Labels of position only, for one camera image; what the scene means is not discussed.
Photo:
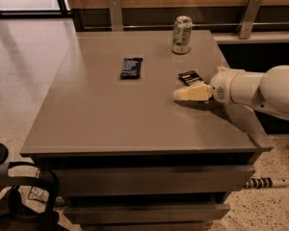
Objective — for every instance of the green white soda can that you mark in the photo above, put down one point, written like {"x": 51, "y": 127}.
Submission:
{"x": 181, "y": 35}

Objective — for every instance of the grey drawer cabinet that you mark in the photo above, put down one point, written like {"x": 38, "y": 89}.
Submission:
{"x": 91, "y": 118}

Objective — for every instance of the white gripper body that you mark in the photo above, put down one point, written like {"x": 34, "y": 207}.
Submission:
{"x": 220, "y": 85}

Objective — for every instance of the upper grey drawer front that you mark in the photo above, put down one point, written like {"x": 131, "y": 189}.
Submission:
{"x": 152, "y": 180}

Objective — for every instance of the grey drawer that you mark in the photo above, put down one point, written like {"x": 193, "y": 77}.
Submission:
{"x": 152, "y": 180}
{"x": 146, "y": 213}

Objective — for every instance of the metal bracket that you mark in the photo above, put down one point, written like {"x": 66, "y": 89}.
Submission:
{"x": 245, "y": 26}
{"x": 115, "y": 11}

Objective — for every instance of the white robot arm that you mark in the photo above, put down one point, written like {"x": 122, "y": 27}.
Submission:
{"x": 265, "y": 92}

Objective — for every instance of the black rxbar chocolate wrapper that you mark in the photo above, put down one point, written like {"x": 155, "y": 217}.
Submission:
{"x": 190, "y": 78}

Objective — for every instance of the blue snack bar wrapper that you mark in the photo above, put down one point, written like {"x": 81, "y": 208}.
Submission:
{"x": 131, "y": 68}

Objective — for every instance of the black white striped power strip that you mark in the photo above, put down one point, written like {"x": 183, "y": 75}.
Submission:
{"x": 266, "y": 183}

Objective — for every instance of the left metal bracket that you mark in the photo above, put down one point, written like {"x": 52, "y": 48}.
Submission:
{"x": 115, "y": 11}

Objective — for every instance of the grey side shelf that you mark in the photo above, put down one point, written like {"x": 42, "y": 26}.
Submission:
{"x": 255, "y": 37}

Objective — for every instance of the wire basket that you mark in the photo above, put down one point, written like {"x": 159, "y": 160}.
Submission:
{"x": 38, "y": 190}

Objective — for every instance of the right metal bracket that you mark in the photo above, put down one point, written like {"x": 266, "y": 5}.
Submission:
{"x": 245, "y": 26}

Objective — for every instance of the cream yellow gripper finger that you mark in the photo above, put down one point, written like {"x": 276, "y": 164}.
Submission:
{"x": 201, "y": 92}

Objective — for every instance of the lower grey drawer front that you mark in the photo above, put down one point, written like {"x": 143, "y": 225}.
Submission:
{"x": 146, "y": 213}

